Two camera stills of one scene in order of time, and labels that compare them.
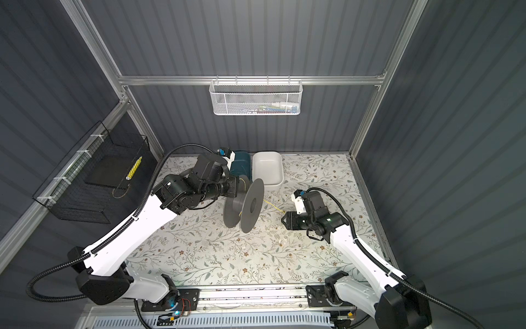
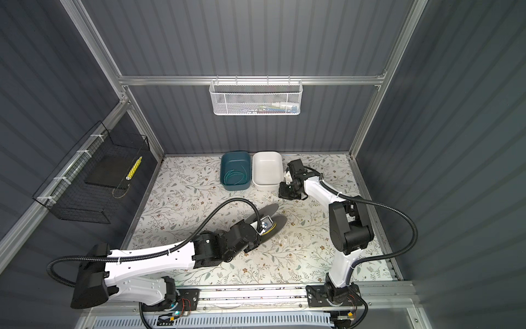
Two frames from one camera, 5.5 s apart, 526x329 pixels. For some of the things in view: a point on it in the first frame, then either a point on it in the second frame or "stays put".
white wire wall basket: x=255 y=97 stays put
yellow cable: x=274 y=206 → x=270 y=229
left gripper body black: x=228 y=188 → x=253 y=245
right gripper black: x=291 y=222 → x=283 y=193
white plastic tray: x=268 y=166 stays put
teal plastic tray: x=242 y=164 stays put
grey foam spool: x=246 y=205 → x=281 y=221
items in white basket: x=274 y=107 stays put
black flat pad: x=114 y=169 stays put
